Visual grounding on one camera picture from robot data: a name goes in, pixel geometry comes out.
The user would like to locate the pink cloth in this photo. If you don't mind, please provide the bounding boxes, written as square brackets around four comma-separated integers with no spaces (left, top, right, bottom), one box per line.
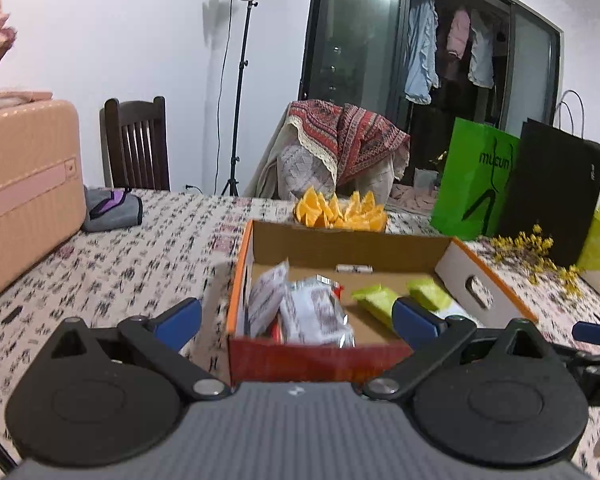
[390,182,439,214]

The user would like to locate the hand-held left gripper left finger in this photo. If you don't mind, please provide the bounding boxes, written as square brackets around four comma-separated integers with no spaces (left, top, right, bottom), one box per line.
[44,297,232,402]

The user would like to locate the pile of orange slices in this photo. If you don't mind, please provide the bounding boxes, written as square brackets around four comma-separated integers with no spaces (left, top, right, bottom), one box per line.
[294,186,388,233]

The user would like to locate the grey purple pouch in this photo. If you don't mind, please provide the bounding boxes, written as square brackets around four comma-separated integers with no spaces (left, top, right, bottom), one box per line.
[82,186,144,233]

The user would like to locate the green paper bag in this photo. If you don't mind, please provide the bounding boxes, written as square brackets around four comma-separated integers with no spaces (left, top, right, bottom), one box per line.
[430,117,522,241]

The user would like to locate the beige lace cloth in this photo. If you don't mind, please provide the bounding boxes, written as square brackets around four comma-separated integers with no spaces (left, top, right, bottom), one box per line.
[252,110,402,201]

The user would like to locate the yellow flower branch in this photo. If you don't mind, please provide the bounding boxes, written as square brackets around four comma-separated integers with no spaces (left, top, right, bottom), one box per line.
[490,225,584,297]

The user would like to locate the black paper bag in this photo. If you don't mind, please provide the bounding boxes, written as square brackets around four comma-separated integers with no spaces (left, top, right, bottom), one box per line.
[497,90,600,267]

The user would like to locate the calligraphy print tablecloth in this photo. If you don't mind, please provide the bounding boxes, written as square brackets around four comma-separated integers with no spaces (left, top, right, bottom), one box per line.
[0,187,600,480]

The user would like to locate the red silver snack packet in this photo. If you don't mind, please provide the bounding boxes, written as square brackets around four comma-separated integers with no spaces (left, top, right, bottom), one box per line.
[279,275,356,348]
[246,261,290,337]

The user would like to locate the dark framed glass door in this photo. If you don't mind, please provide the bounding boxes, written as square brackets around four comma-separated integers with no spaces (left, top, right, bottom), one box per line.
[299,0,564,196]

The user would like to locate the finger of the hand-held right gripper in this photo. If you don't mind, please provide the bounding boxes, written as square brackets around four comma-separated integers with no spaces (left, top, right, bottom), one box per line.
[572,322,600,350]
[554,347,600,381]

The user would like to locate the pink hanging garment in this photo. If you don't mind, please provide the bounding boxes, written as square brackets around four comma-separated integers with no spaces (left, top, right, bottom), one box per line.
[447,7,472,59]

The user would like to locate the light blue hanging garment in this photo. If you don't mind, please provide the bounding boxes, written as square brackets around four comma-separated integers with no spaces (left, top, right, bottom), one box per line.
[404,0,440,106]

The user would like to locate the green snack packet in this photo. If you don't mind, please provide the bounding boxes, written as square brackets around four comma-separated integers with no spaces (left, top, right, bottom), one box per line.
[406,277,453,313]
[351,284,406,333]

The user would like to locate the pink suitcase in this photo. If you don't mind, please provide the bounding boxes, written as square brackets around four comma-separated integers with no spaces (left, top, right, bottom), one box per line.
[0,90,87,308]

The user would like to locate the red cardboard box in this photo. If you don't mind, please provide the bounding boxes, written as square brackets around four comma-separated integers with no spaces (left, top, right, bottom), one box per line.
[226,219,540,386]

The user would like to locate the dark wooden chair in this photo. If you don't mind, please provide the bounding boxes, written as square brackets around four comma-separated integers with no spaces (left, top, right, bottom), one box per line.
[100,96,171,192]

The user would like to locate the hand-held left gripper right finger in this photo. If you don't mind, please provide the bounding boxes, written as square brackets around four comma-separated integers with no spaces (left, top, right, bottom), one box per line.
[362,298,552,402]

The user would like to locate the white hanging garment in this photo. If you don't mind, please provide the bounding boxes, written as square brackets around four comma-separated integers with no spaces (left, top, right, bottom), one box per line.
[467,14,496,89]

